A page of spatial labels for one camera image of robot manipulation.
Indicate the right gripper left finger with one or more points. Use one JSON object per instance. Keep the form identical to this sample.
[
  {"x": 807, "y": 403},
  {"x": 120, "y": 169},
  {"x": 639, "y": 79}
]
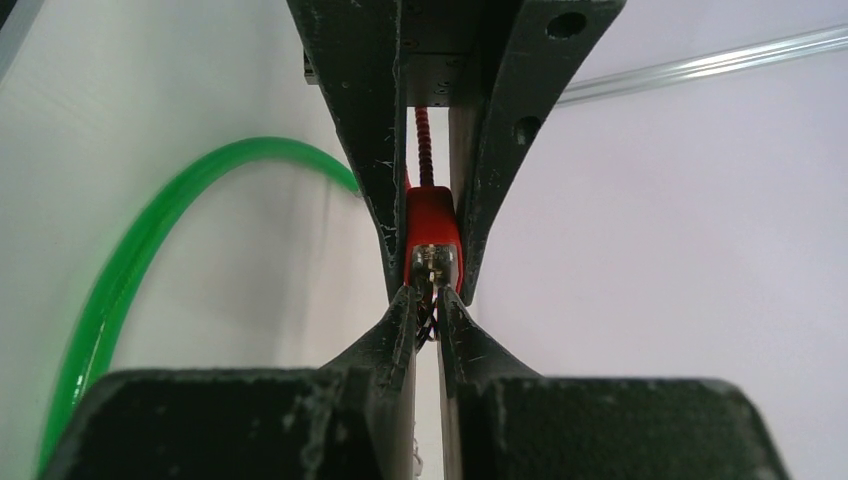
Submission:
[{"x": 349, "y": 419}]

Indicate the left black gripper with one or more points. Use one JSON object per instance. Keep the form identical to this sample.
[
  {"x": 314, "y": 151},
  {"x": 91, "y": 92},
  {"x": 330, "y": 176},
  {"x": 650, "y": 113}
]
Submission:
[{"x": 501, "y": 66}]

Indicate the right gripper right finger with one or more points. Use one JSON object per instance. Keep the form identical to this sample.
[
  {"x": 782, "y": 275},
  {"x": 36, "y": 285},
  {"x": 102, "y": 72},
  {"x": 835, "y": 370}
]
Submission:
[{"x": 503, "y": 420}]

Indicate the red cable lock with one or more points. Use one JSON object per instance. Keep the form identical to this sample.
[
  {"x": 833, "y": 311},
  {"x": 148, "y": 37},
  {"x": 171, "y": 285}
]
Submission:
[{"x": 430, "y": 212}]

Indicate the green cable lock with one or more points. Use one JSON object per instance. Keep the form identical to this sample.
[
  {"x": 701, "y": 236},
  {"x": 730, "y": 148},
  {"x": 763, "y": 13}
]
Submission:
[{"x": 99, "y": 325}]

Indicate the left aluminium corner post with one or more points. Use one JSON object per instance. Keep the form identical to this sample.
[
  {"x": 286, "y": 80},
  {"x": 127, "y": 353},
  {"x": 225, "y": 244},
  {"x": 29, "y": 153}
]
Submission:
[{"x": 772, "y": 52}]

